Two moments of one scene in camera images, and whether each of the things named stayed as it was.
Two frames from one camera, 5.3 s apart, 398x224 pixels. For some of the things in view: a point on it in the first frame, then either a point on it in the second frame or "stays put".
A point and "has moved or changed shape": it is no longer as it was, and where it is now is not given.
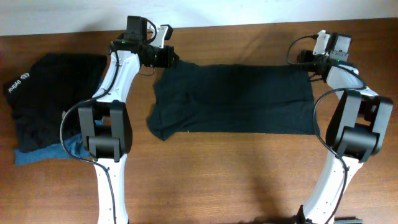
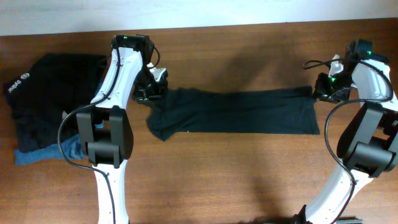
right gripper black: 304,57 -> 320,92
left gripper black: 170,56 -> 145,93
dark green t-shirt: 232,98 has moved or changed shape
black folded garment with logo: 41,93 stays put
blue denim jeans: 73,145 stays put
